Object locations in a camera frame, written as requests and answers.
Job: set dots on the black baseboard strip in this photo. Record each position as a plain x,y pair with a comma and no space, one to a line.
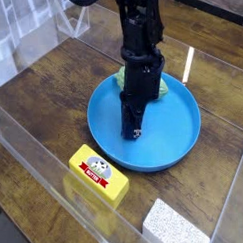
214,10

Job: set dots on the green bitter gourd toy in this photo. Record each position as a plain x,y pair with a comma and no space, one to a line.
120,78

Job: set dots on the white sheer curtain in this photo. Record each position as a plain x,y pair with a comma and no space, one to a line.
27,32

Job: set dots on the yellow butter block toy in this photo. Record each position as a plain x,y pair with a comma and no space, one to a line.
100,175

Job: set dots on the clear acrylic corner bracket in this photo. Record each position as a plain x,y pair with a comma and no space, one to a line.
71,19

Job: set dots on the blue round tray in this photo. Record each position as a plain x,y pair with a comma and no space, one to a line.
170,129

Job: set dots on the clear acrylic enclosure wall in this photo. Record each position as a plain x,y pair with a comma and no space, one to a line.
43,121

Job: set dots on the white speckled foam block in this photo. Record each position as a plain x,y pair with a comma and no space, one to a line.
164,225

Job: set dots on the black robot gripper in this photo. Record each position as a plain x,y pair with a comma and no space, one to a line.
142,30

